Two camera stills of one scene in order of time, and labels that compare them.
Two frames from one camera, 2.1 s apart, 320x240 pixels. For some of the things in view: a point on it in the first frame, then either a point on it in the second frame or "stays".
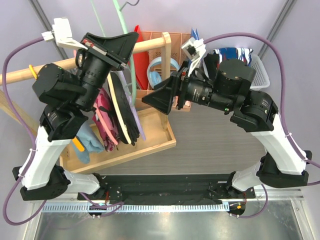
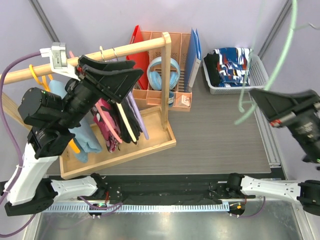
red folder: [140, 62] stays
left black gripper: [113, 51] -> [101, 77]
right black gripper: [161, 99] -> [274, 104]
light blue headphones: [155, 78] stays
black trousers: [211, 60] stays
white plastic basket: [260, 78] stays
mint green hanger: [124, 24] -> [291, 35]
